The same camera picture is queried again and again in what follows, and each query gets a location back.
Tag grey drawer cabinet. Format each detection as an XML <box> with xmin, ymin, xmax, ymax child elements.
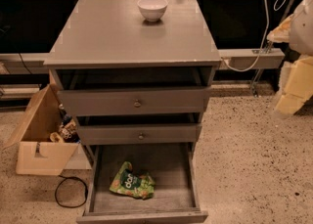
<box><xmin>43</xmin><ymin>0</ymin><xmax>223</xmax><ymax>153</ymax></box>

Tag open cardboard box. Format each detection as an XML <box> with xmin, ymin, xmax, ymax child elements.
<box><xmin>4</xmin><ymin>86</ymin><xmax>85</xmax><ymax>176</ymax></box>

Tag green rice chip bag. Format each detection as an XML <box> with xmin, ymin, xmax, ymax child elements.
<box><xmin>110</xmin><ymin>161</ymin><xmax>156</xmax><ymax>200</ymax></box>

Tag black floor cable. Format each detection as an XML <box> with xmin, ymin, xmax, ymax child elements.
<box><xmin>54</xmin><ymin>174</ymin><xmax>90</xmax><ymax>209</ymax></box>

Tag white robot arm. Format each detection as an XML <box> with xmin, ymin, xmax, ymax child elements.
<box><xmin>267</xmin><ymin>0</ymin><xmax>313</xmax><ymax>116</ymax></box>

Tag snack items in box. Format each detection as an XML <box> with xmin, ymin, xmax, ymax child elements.
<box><xmin>50</xmin><ymin>104</ymin><xmax>80</xmax><ymax>143</ymax></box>

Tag grey top drawer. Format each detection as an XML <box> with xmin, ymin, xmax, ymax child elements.
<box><xmin>58</xmin><ymin>88</ymin><xmax>209</xmax><ymax>116</ymax></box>

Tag grey middle drawer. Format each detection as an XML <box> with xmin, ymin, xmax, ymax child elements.
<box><xmin>78</xmin><ymin>123</ymin><xmax>201</xmax><ymax>145</ymax></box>

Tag white ceramic bowl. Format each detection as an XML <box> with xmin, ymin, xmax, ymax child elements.
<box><xmin>137</xmin><ymin>0</ymin><xmax>168</xmax><ymax>22</ymax></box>

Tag metal diagonal pole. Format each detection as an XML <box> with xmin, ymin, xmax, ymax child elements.
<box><xmin>249</xmin><ymin>0</ymin><xmax>309</xmax><ymax>98</ymax></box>

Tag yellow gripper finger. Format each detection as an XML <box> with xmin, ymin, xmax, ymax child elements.
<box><xmin>267</xmin><ymin>15</ymin><xmax>293</xmax><ymax>43</ymax></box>
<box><xmin>274</xmin><ymin>55</ymin><xmax>313</xmax><ymax>115</ymax></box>

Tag grey open bottom drawer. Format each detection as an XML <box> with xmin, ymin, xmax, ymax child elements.
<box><xmin>76</xmin><ymin>143</ymin><xmax>207</xmax><ymax>224</ymax></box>

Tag white hanging cable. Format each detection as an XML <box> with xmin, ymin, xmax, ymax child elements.
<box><xmin>222</xmin><ymin>0</ymin><xmax>290</xmax><ymax>73</ymax></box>

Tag grey horizontal wall rail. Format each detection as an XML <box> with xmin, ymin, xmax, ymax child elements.
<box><xmin>219</xmin><ymin>48</ymin><xmax>285</xmax><ymax>70</ymax></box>

